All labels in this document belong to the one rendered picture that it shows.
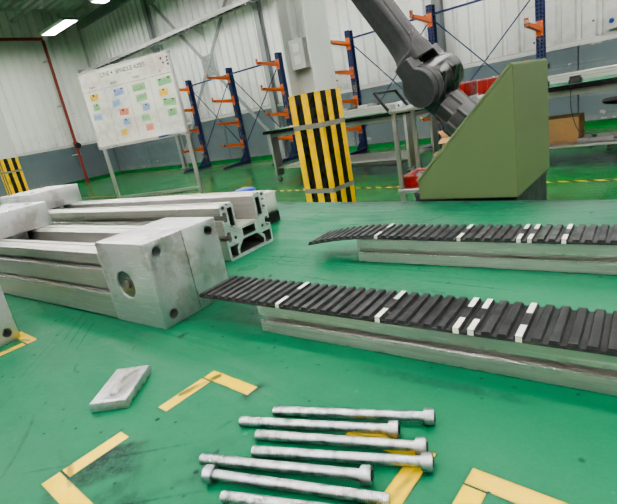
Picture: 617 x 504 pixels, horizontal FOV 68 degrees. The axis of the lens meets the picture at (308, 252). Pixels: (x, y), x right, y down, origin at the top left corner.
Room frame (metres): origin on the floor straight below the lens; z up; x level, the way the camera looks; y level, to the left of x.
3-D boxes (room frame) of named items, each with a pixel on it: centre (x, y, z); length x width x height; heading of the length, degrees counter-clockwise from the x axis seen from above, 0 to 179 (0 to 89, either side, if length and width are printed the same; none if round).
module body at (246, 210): (0.94, 0.40, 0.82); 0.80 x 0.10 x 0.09; 52
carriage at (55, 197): (1.09, 0.59, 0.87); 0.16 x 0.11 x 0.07; 52
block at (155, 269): (0.52, 0.16, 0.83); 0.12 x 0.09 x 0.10; 142
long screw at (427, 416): (0.25, -0.01, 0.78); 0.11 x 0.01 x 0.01; 69
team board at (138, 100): (6.41, 1.89, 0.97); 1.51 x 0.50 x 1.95; 67
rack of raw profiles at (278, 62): (11.14, 1.27, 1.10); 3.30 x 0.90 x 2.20; 47
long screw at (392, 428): (0.25, 0.02, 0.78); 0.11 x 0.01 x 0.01; 69
